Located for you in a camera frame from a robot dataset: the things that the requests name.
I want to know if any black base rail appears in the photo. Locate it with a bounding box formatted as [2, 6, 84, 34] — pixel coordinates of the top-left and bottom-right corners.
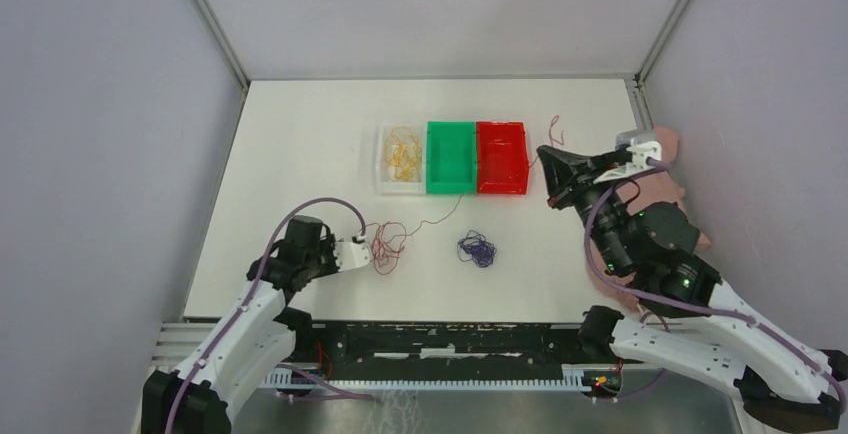
[289, 321, 619, 382]

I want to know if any pink cloth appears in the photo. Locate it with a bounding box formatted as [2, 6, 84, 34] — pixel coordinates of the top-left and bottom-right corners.
[587, 126, 686, 314]

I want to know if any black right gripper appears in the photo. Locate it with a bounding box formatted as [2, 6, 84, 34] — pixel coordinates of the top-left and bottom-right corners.
[537, 143, 631, 271]

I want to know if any yellow cable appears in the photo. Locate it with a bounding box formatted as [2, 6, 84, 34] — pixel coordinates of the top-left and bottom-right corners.
[385, 127, 425, 184]

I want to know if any red plastic bin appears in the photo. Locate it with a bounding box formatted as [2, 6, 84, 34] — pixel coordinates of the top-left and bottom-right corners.
[476, 121, 530, 195]

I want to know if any clear plastic bin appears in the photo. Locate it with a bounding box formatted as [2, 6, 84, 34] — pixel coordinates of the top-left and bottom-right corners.
[374, 123, 427, 195]

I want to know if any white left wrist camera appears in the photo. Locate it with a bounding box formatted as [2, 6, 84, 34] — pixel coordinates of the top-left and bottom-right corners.
[333, 241, 373, 272]

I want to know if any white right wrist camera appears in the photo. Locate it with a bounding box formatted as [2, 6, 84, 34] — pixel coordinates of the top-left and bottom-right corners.
[593, 129, 662, 184]

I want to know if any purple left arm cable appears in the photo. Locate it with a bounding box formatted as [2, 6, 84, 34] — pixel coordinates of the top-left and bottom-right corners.
[162, 197, 379, 434]

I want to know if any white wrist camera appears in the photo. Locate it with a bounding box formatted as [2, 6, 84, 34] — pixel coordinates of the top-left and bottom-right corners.
[593, 129, 662, 184]
[333, 241, 373, 272]

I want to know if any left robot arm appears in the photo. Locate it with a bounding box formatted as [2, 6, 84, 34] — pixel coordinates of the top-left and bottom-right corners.
[140, 215, 339, 433]

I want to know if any coloured cable bundle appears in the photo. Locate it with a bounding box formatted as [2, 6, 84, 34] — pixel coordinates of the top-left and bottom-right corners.
[456, 230, 498, 270]

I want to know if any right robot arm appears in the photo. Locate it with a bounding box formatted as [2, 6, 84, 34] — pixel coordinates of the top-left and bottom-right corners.
[537, 141, 847, 433]

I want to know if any green plastic bin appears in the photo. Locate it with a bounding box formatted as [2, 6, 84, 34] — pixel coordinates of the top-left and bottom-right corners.
[425, 121, 478, 195]

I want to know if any white slotted cable duct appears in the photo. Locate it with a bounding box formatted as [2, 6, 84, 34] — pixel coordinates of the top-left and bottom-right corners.
[259, 368, 590, 393]

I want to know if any red cable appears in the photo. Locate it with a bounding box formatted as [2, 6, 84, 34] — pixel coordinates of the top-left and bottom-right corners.
[369, 114, 566, 277]

